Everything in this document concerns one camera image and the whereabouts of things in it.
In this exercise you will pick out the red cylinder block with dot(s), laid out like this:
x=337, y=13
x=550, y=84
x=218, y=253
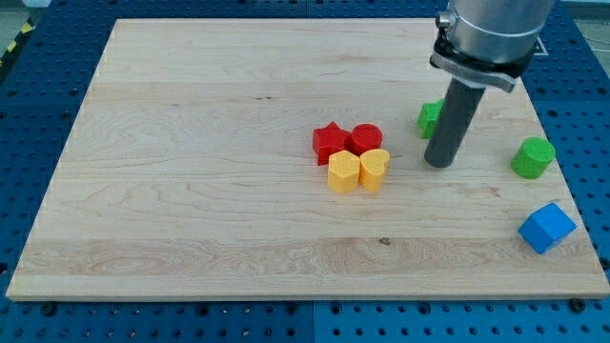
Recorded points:
x=364, y=137

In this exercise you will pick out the red star block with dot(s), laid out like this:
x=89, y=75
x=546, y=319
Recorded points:
x=328, y=140

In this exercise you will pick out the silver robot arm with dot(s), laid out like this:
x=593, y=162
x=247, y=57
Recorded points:
x=488, y=43

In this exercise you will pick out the yellow heart block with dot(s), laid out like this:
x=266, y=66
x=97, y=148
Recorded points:
x=374, y=165

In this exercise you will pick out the green star block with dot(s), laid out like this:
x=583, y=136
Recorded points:
x=428, y=116

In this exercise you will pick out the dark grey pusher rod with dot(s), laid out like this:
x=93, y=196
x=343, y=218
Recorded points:
x=458, y=109

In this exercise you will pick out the green cylinder block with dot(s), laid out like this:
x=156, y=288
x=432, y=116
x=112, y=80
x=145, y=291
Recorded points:
x=533, y=157

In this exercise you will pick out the yellow pentagon block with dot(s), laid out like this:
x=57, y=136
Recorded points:
x=343, y=171

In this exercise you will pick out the wooden board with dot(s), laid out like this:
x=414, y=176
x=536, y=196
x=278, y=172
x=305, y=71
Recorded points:
x=189, y=174

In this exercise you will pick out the blue cube block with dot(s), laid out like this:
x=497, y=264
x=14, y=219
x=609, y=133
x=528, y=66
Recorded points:
x=545, y=228

